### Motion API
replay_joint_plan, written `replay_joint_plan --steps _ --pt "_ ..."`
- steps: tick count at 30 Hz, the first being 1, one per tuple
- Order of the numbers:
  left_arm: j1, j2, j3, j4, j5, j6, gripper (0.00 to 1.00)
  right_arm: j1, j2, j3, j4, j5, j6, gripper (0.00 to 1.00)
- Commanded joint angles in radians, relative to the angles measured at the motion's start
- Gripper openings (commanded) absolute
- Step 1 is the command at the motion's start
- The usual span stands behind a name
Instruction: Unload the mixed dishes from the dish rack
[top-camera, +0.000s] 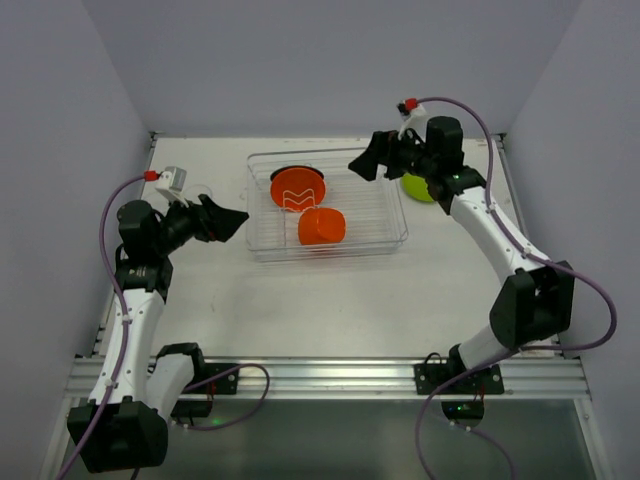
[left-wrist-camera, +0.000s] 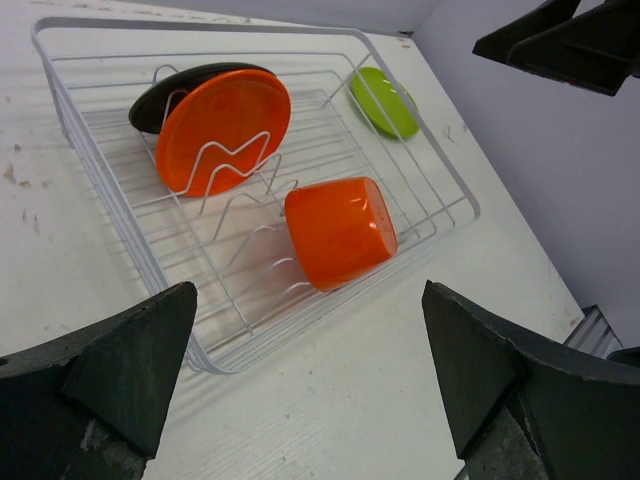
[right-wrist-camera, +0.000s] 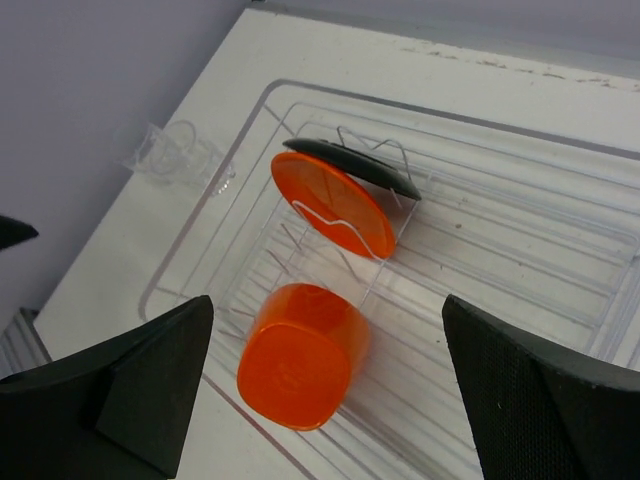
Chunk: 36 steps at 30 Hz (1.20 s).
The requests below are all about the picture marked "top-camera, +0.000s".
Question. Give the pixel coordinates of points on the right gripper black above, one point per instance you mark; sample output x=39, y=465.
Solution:
x=388, y=155

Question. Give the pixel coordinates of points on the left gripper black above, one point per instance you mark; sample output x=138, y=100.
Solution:
x=203, y=220

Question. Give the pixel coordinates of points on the green plate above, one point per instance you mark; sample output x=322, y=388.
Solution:
x=416, y=188

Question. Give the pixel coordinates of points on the orange plate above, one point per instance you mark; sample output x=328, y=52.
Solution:
x=298, y=190

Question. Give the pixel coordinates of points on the black plate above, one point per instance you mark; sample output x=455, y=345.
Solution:
x=279, y=171

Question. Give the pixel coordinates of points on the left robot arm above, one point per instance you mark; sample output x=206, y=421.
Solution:
x=124, y=424

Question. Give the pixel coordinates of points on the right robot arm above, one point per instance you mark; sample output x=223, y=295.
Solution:
x=535, y=300

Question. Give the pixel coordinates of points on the clear plastic rack tray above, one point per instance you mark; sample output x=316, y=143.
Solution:
x=375, y=220

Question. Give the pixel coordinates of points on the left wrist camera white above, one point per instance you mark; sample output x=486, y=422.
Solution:
x=170, y=185

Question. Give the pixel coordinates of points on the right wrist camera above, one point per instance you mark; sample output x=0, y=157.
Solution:
x=414, y=117

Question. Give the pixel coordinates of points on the white wire dish rack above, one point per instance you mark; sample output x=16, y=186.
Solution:
x=308, y=204

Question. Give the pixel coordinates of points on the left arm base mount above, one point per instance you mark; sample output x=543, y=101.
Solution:
x=215, y=379

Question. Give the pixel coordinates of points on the aluminium frame rail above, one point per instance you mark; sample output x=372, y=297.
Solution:
x=300, y=378

